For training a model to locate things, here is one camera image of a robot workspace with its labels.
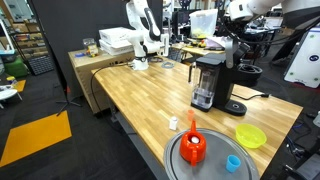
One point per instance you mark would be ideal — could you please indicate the metal storage shelf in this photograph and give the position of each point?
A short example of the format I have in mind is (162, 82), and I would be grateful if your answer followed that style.
(30, 43)

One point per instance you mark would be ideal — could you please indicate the pale pink cloth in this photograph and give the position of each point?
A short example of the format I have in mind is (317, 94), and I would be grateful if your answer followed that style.
(216, 43)

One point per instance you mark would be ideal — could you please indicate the lime green plastic bowl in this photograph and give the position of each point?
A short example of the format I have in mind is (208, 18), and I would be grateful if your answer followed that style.
(250, 136)

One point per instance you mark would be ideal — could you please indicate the round grey tray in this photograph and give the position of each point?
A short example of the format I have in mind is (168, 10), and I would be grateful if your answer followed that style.
(216, 160)

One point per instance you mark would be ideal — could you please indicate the clear jar colourful contents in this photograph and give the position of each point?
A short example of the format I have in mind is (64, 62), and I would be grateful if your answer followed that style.
(90, 48)

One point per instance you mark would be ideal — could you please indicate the black plastic crate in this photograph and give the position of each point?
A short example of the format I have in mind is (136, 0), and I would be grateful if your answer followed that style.
(41, 65)

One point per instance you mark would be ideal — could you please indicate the green storage bin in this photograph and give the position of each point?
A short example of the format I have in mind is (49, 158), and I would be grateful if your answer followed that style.
(15, 68)

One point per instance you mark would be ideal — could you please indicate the small white round table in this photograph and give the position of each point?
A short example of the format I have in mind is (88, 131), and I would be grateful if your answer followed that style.
(6, 93)

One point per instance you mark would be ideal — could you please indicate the grey table frame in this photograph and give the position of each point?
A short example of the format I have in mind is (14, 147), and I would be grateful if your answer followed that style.
(140, 146)

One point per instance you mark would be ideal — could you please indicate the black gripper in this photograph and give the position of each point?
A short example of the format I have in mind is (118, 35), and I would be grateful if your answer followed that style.
(238, 26)

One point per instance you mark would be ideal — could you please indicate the clear plastic bin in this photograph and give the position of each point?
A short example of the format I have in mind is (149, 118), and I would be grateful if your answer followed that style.
(203, 23)

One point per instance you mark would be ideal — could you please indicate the large orange floor mat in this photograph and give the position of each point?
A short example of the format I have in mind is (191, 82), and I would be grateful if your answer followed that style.
(33, 136)

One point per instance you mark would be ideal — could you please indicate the orange teapot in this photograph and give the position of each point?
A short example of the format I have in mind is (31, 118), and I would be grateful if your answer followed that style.
(191, 150)

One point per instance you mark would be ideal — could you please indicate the black tripod stand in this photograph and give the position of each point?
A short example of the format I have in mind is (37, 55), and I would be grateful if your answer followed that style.
(67, 96)

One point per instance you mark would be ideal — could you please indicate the small white shaker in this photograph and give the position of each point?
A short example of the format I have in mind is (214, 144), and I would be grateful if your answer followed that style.
(173, 124)

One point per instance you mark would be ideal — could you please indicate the small orange floor mat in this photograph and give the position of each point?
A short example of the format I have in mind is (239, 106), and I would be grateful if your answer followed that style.
(20, 86)

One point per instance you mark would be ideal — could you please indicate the white board blue logo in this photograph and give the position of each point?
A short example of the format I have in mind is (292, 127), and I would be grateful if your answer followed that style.
(300, 66)

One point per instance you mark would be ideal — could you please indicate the wooden work desk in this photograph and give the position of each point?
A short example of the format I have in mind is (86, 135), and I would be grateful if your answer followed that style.
(196, 50)

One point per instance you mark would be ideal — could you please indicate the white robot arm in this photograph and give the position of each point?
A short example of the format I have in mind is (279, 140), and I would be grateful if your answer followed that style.
(141, 43)

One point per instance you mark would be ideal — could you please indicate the black coffee maker body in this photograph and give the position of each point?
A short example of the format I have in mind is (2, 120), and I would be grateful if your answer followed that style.
(226, 83)

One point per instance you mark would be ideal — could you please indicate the clear water tank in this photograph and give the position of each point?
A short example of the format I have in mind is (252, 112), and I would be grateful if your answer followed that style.
(205, 83)

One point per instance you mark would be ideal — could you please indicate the black fabric backdrop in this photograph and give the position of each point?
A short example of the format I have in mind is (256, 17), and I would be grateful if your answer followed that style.
(66, 26)

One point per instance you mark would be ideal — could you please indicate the small blue cup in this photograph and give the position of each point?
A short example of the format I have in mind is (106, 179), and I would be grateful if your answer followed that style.
(232, 164)

